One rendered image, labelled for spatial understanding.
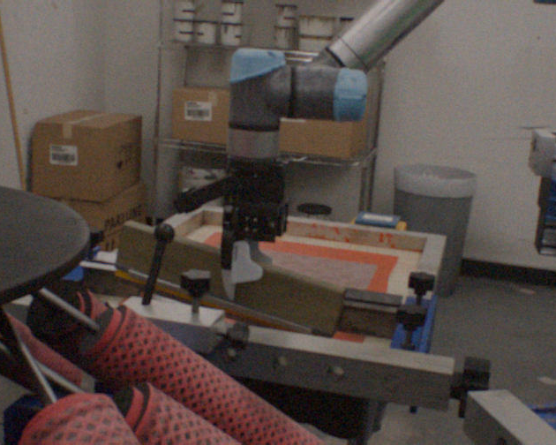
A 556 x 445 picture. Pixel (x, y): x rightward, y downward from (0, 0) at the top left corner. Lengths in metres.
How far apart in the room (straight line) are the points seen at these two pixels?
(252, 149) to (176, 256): 0.21
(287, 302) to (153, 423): 0.80
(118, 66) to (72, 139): 1.00
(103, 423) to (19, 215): 0.17
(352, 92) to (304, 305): 0.31
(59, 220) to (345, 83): 0.73
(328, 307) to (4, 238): 0.80
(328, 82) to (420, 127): 3.76
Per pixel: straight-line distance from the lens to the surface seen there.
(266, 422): 0.61
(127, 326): 0.56
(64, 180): 4.57
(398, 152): 4.95
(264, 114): 1.17
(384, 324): 1.25
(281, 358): 1.08
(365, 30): 1.30
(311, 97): 1.17
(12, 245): 0.46
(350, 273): 1.63
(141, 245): 1.29
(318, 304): 1.22
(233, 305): 1.24
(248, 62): 1.16
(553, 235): 1.97
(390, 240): 1.83
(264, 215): 1.19
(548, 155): 1.93
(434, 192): 4.41
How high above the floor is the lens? 1.43
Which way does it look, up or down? 14 degrees down
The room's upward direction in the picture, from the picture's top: 4 degrees clockwise
